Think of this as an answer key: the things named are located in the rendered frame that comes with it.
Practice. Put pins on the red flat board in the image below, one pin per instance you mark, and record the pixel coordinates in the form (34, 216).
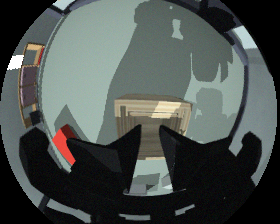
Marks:
(60, 141)

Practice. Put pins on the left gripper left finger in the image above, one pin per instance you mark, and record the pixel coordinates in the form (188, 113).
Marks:
(121, 159)

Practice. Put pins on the black metal overhead frame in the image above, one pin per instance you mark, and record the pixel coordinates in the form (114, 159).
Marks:
(55, 12)

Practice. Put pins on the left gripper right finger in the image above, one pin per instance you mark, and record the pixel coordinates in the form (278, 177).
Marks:
(184, 157)

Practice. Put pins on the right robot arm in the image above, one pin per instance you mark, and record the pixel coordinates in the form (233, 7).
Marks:
(93, 219)

